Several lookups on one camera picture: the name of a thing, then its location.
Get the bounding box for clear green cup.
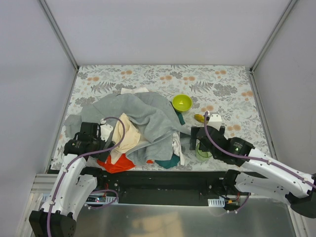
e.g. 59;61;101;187
196;143;212;162

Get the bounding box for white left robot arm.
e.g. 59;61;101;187
29;119;116;237

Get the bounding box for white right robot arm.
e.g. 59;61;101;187
190;125;316;219

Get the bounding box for teal cloth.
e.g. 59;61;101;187
155;154;180;169

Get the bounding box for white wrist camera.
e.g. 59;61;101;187
207;113;222;130
100;119;114;142

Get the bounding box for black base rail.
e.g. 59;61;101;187
81;167;240;206

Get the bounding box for orange cloth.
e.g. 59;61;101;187
96;153;154;174

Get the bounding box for white cloth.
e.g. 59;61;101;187
172;132;185;165

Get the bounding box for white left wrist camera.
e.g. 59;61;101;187
100;119;114;142

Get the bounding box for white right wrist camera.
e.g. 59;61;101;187
207;113;222;130

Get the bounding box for grey sweatshirt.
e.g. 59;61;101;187
64;92;191;165

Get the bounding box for cream cloth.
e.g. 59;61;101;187
110;113;141;164

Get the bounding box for floral tablecloth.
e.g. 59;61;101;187
51;64;274;171

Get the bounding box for lime green bowl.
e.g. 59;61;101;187
172;94;193;113

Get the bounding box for yellow rubber glove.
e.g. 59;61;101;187
194;114;204;123

